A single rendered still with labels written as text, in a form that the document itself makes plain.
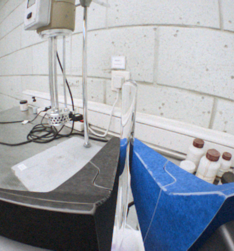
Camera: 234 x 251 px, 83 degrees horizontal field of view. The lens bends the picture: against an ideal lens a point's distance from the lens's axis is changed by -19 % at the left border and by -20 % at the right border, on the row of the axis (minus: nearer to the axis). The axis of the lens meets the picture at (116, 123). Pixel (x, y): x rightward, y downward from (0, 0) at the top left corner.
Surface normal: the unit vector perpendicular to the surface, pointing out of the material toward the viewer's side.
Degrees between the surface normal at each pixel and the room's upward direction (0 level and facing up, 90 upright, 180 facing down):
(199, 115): 90
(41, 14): 90
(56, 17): 90
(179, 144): 90
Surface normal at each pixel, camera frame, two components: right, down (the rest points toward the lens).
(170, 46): -0.56, 0.30
